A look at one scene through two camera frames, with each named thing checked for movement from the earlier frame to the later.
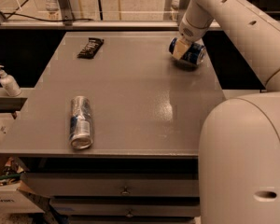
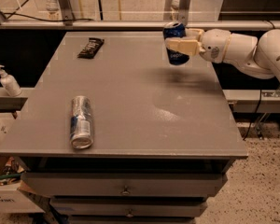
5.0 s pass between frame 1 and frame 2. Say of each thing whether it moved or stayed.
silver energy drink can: stayed
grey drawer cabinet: stayed
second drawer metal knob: stayed
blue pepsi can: moved
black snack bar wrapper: stayed
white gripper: moved
